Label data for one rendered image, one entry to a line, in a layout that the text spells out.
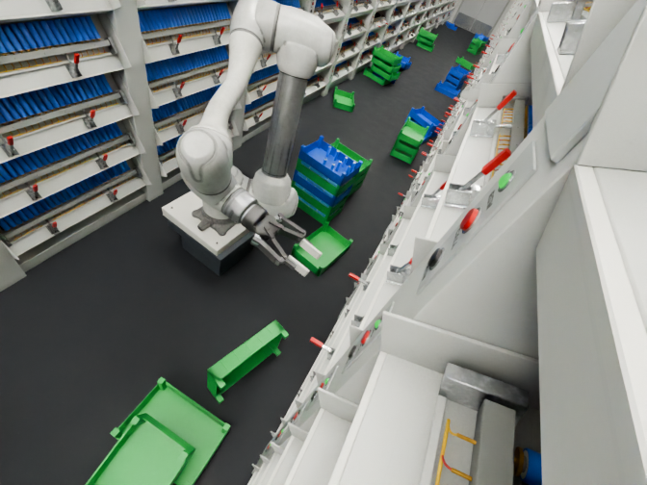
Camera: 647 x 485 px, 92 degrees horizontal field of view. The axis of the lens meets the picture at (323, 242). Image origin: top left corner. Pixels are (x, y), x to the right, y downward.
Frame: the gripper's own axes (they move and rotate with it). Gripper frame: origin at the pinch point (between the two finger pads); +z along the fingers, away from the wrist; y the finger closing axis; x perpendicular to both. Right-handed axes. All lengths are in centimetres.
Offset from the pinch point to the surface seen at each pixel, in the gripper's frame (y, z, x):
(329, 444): 43, 15, 30
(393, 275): 15.3, 13.3, 31.2
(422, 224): -3.9, 14.9, 30.2
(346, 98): -260, -67, -81
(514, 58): -30, 7, 58
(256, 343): 9.6, 5.7, -45.0
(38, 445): 65, -28, -73
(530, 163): 36, 5, 64
